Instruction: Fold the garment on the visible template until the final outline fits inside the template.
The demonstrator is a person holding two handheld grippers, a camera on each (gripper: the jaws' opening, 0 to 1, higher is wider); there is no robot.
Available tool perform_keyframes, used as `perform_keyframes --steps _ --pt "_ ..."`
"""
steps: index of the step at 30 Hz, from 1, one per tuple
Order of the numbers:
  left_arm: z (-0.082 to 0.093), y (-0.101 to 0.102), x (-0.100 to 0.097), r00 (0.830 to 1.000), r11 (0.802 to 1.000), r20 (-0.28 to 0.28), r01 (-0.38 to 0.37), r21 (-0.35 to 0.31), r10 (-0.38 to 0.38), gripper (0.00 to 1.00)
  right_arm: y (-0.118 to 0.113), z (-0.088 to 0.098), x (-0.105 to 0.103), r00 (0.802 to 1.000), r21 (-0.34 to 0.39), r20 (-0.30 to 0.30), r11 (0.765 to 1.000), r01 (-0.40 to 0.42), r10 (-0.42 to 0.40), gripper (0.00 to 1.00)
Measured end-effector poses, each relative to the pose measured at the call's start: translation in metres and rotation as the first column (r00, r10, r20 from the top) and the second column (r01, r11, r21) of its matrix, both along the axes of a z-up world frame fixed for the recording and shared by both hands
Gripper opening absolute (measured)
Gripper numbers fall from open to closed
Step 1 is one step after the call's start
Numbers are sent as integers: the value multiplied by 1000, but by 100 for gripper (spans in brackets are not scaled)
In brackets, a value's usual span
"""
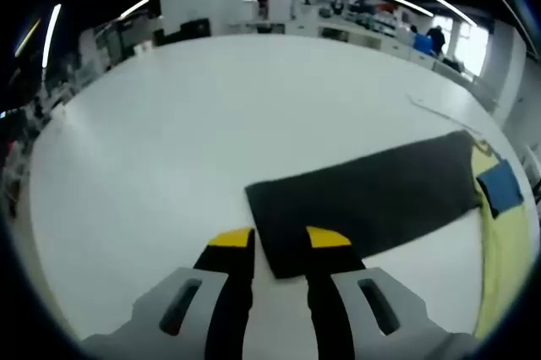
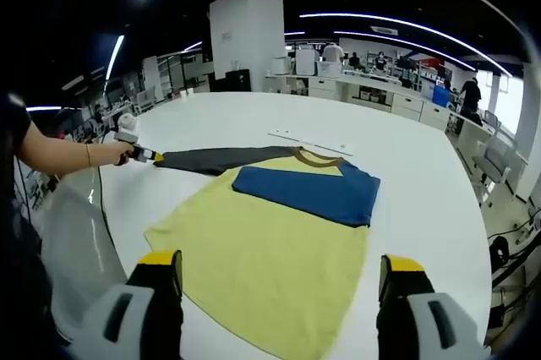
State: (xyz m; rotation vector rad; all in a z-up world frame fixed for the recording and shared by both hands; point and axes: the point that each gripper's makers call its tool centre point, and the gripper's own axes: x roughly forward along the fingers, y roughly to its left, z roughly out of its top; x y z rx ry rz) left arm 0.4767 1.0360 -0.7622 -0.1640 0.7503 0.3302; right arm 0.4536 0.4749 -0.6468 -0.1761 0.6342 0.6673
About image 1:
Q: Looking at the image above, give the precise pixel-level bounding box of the short ceiling light strip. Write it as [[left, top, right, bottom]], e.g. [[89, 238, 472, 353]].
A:
[[41, 3, 63, 68]]

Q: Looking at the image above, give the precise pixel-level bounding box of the long white counter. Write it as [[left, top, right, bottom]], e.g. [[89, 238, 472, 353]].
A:
[[227, 19, 479, 79]]

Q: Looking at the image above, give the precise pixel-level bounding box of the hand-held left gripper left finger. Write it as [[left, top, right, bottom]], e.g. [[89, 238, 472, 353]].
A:
[[82, 226, 256, 360]]

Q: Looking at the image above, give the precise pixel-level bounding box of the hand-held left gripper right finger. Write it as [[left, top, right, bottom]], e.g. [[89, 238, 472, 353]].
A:
[[304, 226, 487, 360]]

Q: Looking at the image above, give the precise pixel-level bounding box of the thin white template strip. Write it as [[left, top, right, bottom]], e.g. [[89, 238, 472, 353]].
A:
[[406, 92, 494, 155]]

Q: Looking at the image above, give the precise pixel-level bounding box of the yellow grey blue garment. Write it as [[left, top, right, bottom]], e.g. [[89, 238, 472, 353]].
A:
[[244, 130, 536, 340]]

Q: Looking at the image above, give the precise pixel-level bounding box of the black monitor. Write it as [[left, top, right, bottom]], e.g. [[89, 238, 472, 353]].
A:
[[153, 17, 211, 47]]

